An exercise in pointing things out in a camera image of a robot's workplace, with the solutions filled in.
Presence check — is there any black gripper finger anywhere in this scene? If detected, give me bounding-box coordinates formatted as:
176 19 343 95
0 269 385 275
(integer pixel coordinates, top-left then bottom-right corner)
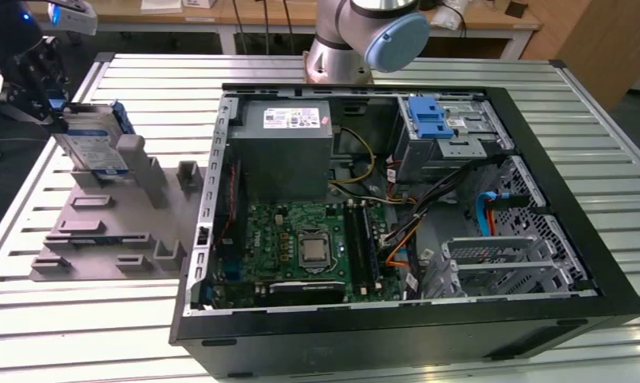
0 73 49 127
19 36 69 132

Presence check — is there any hard disk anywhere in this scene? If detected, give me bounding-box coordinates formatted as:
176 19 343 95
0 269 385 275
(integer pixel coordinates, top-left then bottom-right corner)
45 101 137 176

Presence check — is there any silver disk bay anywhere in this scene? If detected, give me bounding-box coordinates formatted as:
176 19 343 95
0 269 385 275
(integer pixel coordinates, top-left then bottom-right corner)
439 235 588 299

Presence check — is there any white paper box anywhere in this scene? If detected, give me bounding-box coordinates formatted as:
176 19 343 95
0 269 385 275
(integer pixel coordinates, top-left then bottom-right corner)
140 0 184 14

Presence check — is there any grey parts rack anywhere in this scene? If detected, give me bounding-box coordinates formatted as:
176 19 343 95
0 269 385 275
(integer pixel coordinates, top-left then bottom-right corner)
29 134 209 282

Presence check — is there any grey power supply unit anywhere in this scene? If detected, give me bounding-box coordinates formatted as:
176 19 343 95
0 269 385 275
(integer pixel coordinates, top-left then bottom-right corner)
229 99 336 204

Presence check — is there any green motherboard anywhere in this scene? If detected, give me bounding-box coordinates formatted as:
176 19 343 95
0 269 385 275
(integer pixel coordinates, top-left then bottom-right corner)
212 199 409 309

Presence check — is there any silver CPU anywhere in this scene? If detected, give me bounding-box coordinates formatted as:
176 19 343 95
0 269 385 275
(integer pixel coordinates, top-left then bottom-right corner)
297 238 335 269

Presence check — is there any metal socket cover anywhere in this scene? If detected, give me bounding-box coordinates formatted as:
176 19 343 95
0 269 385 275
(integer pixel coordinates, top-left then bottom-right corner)
295 227 337 275

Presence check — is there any black RAM slot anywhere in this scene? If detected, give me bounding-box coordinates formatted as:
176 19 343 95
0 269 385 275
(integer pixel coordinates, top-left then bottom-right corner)
357 201 380 293
344 201 367 295
351 201 373 294
364 201 388 291

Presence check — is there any black graphics card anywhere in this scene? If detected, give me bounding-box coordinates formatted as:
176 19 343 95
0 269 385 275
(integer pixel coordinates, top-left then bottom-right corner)
255 278 348 307

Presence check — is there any blue plastic latch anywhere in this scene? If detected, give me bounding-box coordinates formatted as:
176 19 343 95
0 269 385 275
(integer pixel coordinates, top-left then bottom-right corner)
408 97 455 140

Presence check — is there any silver optical drive cage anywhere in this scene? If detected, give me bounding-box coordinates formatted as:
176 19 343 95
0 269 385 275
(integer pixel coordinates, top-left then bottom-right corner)
393 95 516 185

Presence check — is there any RAM stick with black chips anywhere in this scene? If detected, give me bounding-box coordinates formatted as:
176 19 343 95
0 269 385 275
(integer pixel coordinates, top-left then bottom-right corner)
363 215 384 282

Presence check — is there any clear plastic bag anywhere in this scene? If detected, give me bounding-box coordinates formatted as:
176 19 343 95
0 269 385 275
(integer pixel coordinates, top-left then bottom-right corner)
433 2 468 29

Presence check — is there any black open PC case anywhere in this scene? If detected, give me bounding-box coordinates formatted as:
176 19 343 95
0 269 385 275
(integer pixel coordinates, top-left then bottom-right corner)
168 82 640 379

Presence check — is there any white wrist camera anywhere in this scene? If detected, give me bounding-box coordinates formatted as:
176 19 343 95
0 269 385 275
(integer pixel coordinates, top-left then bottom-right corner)
47 0 97 37

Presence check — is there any wooden desk white frame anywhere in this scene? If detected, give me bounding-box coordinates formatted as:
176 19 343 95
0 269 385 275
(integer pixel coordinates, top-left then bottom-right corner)
31 0 544 55

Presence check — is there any thin red wire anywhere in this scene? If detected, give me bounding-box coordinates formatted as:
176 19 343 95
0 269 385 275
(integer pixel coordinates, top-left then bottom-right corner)
220 159 241 245

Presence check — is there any black cable bundle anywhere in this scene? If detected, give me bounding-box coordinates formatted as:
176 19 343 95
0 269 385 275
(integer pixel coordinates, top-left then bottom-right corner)
380 157 512 243

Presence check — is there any orange wire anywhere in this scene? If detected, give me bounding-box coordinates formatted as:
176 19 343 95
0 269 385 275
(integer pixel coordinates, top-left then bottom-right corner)
384 239 412 267

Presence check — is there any blue data wire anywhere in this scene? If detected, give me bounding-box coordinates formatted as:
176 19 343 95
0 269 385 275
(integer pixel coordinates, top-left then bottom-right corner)
476 192 512 240

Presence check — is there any red yellow power wire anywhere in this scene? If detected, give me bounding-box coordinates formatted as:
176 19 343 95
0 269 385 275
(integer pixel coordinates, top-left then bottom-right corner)
485 197 548 237

